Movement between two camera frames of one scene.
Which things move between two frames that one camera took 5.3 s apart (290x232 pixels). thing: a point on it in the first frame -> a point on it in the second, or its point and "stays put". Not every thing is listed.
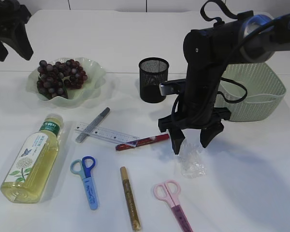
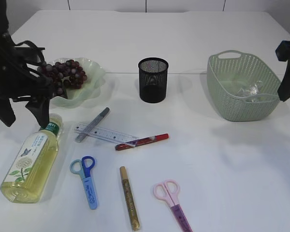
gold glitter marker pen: x=135 y=219 stays put
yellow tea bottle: x=27 y=180 stays put
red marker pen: x=145 y=141 stays put
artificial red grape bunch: x=54 y=80 stays put
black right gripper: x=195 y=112 -> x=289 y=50
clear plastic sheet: x=192 y=160 -> x=252 y=92
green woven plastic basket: x=251 y=92 stays put
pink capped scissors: x=169 y=192 stays put
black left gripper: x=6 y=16 -> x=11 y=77
